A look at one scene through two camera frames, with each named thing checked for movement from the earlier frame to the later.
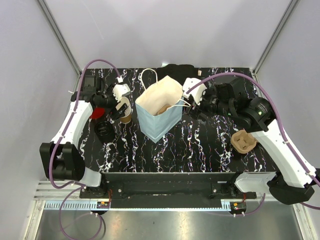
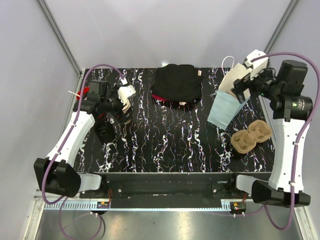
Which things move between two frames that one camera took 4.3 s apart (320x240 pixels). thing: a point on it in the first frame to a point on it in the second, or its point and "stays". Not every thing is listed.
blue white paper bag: [160, 108] to [227, 108]
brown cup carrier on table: [243, 142] stays
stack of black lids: [104, 130] stays
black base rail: [167, 186] stays
